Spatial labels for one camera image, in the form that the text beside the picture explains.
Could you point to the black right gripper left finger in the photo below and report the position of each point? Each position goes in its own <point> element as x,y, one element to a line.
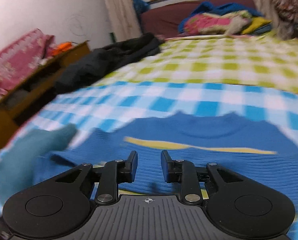
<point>114,173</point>

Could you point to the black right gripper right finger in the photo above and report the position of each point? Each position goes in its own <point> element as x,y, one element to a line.
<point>184,173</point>

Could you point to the blue knit sweater yellow stripe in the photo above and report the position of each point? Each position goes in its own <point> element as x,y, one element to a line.
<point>255,149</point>

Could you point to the black clothing pile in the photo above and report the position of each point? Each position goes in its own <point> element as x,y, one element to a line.
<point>103,61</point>

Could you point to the blue white checkered bedsheet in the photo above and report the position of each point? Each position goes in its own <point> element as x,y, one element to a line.
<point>109,107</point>

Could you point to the teal folded towel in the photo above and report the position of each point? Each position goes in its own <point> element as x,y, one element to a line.
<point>17,164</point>

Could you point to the wooden side cabinet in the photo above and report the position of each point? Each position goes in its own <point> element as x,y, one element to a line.
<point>28,97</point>

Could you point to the orange object on cabinet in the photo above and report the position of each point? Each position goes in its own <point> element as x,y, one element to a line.
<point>60,48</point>

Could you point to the green white checkered bedsheet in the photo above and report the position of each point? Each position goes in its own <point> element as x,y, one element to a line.
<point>264,61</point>

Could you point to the pink floral bag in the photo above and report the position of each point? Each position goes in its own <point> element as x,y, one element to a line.
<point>22,57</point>

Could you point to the maroon sofa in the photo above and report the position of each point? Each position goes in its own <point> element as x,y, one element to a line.
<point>165,20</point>

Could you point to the colourful blanket pile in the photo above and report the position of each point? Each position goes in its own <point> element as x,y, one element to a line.
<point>227,19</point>

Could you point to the blue cloth by curtain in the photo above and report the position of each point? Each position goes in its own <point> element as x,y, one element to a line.
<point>140,7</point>

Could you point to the cream left curtain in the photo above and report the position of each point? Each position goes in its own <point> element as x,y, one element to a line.
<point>123,19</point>

